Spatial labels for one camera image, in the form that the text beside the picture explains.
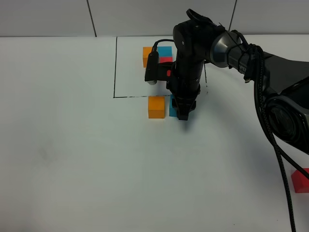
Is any orange template cube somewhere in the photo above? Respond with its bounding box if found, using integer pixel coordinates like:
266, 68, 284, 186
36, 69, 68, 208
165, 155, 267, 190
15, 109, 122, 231
142, 47, 152, 68

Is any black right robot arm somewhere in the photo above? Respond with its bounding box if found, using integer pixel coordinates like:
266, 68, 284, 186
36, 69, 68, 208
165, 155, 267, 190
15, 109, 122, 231
169, 10, 309, 153

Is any blue template cube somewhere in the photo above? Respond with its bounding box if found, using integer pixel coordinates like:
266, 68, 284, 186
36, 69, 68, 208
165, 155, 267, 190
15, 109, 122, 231
157, 46, 173, 58

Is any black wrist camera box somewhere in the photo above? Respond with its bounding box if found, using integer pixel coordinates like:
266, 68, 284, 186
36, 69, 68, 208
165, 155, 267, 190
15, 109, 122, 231
144, 51, 172, 85

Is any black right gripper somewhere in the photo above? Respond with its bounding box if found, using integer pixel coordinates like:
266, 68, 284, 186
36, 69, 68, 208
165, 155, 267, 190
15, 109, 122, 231
167, 62, 201, 121

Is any red template cube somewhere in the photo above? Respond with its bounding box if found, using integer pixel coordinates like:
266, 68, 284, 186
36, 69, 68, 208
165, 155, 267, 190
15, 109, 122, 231
159, 57, 173, 63

